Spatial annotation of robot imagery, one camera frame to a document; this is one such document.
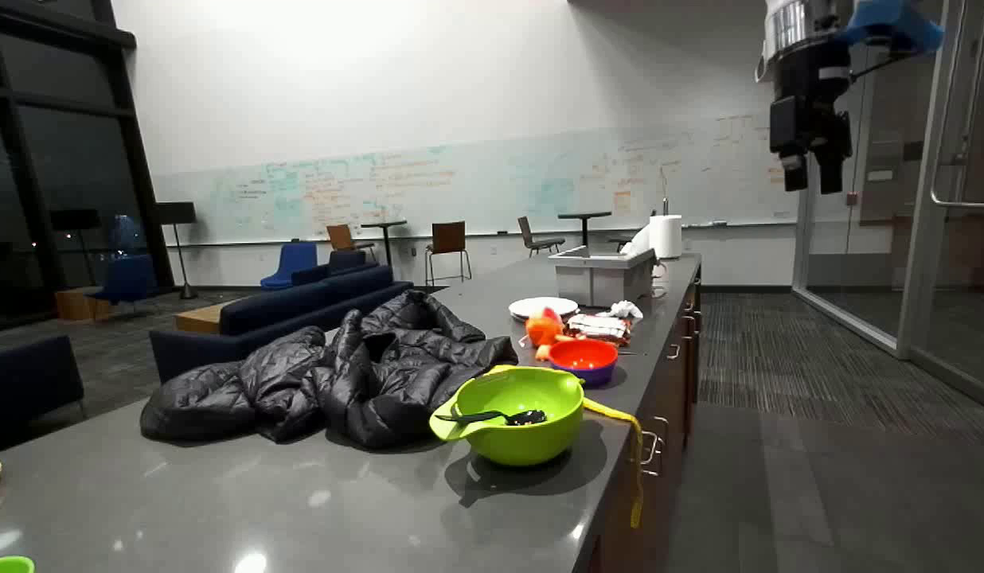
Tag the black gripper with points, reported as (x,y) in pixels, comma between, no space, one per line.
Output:
(810,98)

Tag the orange bowl blue outside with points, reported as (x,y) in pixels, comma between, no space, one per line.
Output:
(582,358)

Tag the green plastic bowl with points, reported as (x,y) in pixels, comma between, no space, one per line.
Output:
(517,433)

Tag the white paper towel roll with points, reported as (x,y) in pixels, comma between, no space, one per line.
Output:
(666,235)

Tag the grey metal bin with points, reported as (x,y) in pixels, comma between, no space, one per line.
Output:
(605,277)

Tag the small white crumpled item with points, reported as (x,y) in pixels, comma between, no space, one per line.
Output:
(626,310)

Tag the dark rectangular table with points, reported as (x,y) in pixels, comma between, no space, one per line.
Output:
(582,215)

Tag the wrapped sandwich packet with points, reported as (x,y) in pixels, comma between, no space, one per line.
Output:
(596,325)

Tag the grey chair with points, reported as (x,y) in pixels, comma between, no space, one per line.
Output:
(533,240)

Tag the wooden counter cabinet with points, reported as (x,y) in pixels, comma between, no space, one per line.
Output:
(660,425)

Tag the white plate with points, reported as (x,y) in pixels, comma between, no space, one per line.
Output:
(543,308)

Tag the orange plush toy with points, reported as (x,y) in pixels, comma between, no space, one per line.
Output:
(543,330)

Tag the brown chair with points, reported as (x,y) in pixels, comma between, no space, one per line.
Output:
(448,235)

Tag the round high table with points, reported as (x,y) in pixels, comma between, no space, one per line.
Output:
(384,223)

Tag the light wooden chair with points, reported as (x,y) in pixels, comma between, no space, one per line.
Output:
(343,235)

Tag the black puffer jacket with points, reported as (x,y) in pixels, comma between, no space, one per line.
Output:
(332,376)

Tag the blue lounge chair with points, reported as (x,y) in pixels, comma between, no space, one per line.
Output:
(290,264)

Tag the long blue sofa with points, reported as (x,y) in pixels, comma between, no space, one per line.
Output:
(286,308)

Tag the wooden coffee table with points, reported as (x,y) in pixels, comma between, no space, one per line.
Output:
(202,317)

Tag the black music stand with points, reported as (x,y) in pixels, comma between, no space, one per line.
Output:
(74,221)
(176,210)

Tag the wooden box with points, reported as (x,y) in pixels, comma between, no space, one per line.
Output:
(78,303)

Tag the dark blue sofa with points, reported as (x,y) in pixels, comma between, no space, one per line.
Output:
(30,386)

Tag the small green container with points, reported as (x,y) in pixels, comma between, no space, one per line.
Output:
(2,565)

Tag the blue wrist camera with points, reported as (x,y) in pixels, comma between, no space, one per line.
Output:
(893,26)

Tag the wall whiteboard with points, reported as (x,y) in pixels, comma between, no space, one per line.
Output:
(458,179)

